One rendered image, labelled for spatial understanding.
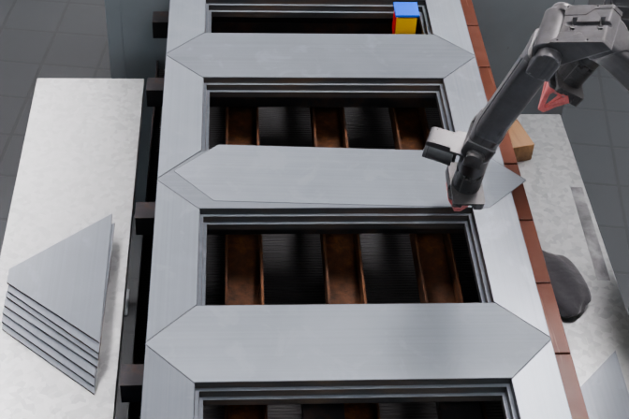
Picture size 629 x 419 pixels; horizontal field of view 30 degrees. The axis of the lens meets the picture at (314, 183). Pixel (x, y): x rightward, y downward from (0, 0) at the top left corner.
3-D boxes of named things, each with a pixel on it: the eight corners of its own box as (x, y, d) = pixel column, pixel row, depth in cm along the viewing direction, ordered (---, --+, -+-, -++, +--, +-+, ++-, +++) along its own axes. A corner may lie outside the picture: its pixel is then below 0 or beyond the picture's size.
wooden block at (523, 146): (531, 160, 280) (534, 144, 277) (508, 164, 279) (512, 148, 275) (514, 134, 287) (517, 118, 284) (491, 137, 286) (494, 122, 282)
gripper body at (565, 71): (552, 93, 235) (575, 67, 231) (548, 63, 243) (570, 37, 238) (578, 106, 237) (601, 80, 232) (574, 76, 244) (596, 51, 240)
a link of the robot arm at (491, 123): (568, 65, 180) (586, 10, 184) (533, 50, 180) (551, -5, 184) (482, 176, 218) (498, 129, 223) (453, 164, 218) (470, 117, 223)
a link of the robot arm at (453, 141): (484, 159, 214) (497, 121, 218) (424, 139, 216) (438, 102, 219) (474, 188, 225) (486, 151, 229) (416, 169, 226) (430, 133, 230)
